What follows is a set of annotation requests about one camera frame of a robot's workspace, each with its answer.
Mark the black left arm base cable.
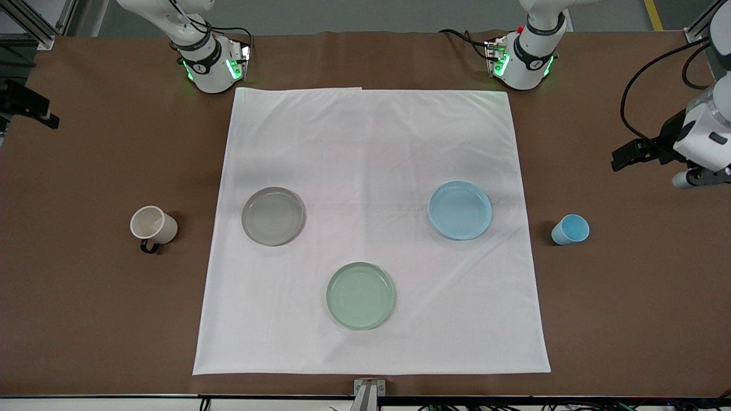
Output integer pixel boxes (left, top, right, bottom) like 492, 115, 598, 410
438, 28, 494, 61

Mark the brown table cover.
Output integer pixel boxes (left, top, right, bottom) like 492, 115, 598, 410
0, 30, 731, 399

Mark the gray plate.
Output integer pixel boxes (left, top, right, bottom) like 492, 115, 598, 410
241, 186, 306, 247

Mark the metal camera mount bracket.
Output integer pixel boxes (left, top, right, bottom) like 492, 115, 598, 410
353, 378, 387, 411

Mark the black arm base cable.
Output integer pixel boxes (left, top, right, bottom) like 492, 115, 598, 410
438, 28, 494, 61
187, 16, 254, 59

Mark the black right arm base cable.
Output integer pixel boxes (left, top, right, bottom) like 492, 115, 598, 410
187, 16, 254, 59

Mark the light blue cup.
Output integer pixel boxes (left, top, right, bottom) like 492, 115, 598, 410
551, 214, 591, 246

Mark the white mug with black handle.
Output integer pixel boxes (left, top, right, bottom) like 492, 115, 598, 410
130, 205, 179, 255

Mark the light blue plate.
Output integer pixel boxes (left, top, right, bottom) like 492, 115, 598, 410
428, 180, 493, 241

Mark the aluminium frame profile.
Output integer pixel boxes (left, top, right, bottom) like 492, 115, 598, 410
684, 0, 722, 44
0, 0, 76, 50

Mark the light green plate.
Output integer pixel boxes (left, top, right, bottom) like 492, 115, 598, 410
326, 261, 397, 331

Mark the white cloth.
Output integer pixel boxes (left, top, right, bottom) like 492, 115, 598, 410
192, 87, 552, 376

